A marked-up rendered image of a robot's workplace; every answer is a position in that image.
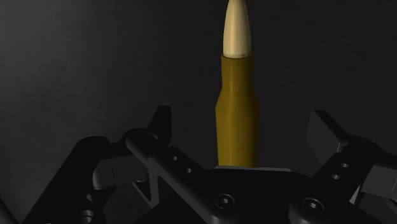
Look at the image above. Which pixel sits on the brass bullet cartridge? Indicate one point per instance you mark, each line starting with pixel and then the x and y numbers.
pixel 237 102

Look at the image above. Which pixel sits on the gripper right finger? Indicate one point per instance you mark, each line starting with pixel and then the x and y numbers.
pixel 341 167

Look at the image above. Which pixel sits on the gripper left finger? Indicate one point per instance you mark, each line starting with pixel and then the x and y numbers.
pixel 145 155

